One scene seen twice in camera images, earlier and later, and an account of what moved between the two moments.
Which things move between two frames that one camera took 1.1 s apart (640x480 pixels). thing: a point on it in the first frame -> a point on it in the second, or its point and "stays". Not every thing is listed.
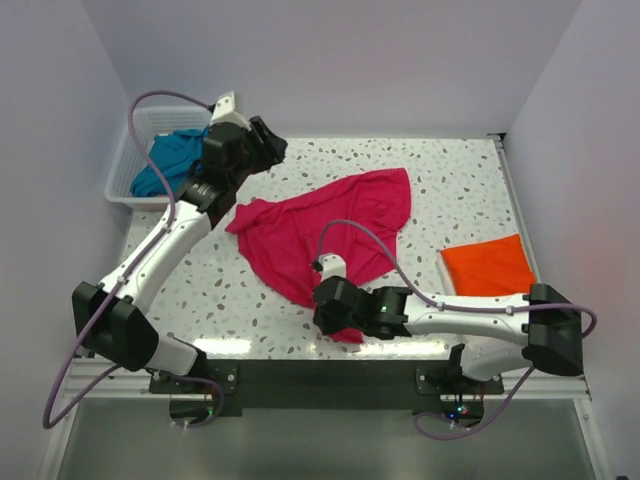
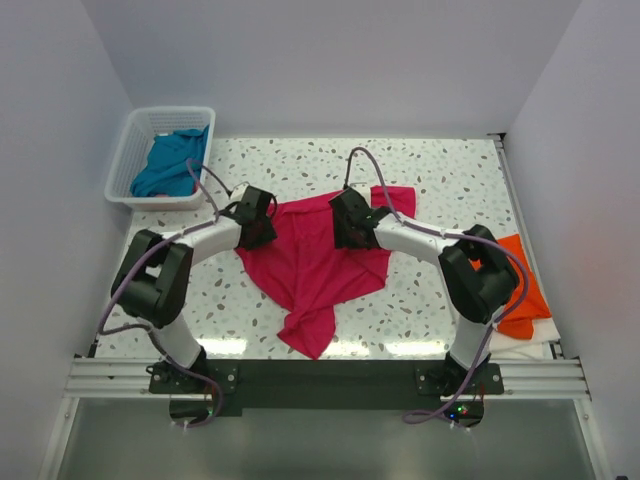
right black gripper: (326, 325) -> (341, 237)
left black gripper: (271, 147) -> (267, 235)
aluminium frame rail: (118, 383) stays
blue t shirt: (177, 155) stays
